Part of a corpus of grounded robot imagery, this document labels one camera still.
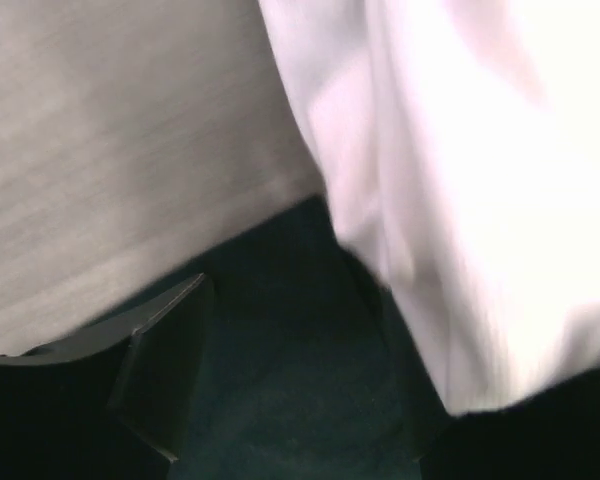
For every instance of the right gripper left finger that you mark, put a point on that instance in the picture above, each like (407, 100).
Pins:
(110, 401)

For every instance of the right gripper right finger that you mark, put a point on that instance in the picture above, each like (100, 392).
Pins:
(554, 435)

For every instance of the folded white t shirt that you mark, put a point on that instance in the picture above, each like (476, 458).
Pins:
(459, 143)

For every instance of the black t shirt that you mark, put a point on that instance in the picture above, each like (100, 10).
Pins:
(296, 380)

